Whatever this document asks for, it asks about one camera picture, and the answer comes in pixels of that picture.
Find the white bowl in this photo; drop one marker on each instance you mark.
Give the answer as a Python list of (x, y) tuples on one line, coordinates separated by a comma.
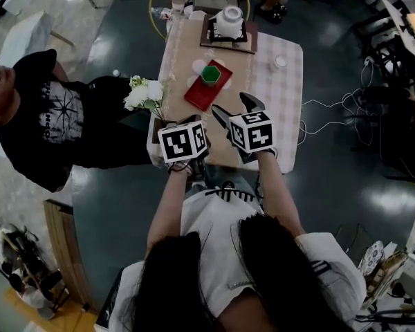
[(197, 15)]

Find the dark brown wooden box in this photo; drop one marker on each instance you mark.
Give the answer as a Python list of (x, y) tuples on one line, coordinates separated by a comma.
[(156, 130)]

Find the white flower-shaped coaster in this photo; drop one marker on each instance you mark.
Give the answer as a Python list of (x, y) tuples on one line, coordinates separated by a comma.
[(196, 66)]

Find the white draped furniture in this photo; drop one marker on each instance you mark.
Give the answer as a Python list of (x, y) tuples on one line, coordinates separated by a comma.
[(27, 36)]

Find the table with checked tablecloth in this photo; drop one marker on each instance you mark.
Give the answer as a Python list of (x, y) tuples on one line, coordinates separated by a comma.
[(276, 95)]

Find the brown wooden board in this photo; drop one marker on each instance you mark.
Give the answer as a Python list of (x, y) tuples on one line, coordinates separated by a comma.
[(250, 40)]

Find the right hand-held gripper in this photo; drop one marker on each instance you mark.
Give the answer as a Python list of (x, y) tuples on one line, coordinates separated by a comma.
[(256, 133)]

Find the wooden slat bench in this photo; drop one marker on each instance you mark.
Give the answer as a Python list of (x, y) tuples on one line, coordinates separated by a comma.
[(65, 251)]

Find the gold hoop frame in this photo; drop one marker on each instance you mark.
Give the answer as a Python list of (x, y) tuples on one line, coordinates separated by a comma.
[(151, 2)]

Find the person's right forearm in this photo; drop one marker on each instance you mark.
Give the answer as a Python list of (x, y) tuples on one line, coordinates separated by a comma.
[(276, 192)]

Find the box with round pads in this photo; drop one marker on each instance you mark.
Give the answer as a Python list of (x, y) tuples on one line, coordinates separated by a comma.
[(214, 0)]

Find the person's jeans legs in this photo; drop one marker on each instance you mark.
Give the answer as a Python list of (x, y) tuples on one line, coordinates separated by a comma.
[(221, 178)]

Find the white flower bouquet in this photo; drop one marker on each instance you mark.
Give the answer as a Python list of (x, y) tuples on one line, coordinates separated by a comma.
[(141, 95)]

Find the white ceramic jar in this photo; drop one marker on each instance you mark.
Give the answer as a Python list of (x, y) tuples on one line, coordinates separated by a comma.
[(229, 21)]

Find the black metal frame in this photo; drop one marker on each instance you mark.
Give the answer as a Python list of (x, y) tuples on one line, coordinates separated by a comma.
[(110, 296)]

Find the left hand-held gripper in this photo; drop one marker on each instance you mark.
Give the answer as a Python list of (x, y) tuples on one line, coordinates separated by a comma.
[(180, 144)]

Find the clear plastic water bottle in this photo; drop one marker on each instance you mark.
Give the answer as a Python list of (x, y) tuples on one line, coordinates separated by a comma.
[(160, 12)]

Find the person's left forearm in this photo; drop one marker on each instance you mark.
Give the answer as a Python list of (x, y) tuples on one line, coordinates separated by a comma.
[(167, 206)]

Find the floral round cushion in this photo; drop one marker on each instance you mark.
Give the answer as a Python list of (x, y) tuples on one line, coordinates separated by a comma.
[(371, 258)]

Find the green cup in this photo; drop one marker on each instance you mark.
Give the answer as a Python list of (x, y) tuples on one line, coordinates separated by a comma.
[(211, 74)]

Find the red tray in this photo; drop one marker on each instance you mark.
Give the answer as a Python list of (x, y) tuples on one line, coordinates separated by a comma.
[(202, 97)]

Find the small white round lid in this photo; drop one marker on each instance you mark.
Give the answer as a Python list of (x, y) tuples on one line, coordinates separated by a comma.
[(281, 62)]

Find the person's white shirt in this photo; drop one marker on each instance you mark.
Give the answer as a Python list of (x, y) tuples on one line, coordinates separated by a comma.
[(221, 247)]

